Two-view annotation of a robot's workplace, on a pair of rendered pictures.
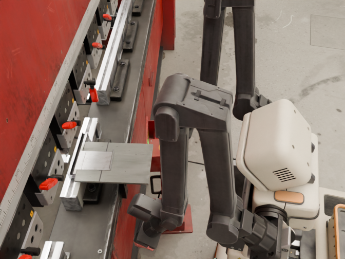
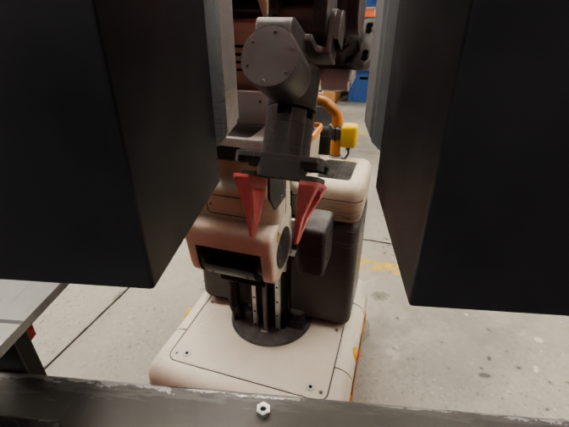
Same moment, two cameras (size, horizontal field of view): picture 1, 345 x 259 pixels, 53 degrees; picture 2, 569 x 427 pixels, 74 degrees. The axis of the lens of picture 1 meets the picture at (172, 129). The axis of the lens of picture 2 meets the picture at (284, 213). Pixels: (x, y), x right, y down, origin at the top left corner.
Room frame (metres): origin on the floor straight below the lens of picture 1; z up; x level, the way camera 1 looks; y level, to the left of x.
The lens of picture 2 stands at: (0.46, 0.49, 1.23)
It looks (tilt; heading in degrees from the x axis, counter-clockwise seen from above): 29 degrees down; 272
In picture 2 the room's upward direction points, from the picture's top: straight up
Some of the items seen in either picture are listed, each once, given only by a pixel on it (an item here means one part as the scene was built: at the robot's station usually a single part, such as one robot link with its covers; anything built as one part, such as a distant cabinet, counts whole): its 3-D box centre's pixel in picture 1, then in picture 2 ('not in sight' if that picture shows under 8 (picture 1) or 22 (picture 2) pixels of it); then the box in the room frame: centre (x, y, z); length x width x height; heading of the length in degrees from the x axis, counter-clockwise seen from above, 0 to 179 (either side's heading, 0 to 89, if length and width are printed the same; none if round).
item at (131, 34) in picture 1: (131, 35); not in sight; (1.78, 0.24, 0.89); 0.30 x 0.05 x 0.03; 176
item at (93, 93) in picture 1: (91, 91); not in sight; (0.93, 0.29, 1.20); 0.04 x 0.02 x 0.10; 86
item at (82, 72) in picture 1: (72, 74); not in sight; (0.96, 0.35, 1.26); 0.15 x 0.09 x 0.17; 176
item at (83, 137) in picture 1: (78, 154); not in sight; (0.82, 0.36, 0.99); 0.20 x 0.03 x 0.03; 176
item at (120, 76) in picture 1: (120, 79); not in sight; (1.38, 0.26, 0.89); 0.30 x 0.05 x 0.03; 176
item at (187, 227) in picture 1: (172, 214); not in sight; (1.07, 0.01, 0.06); 0.25 x 0.20 x 0.12; 92
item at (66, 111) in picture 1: (56, 115); not in sight; (0.76, 0.36, 1.26); 0.15 x 0.09 x 0.17; 176
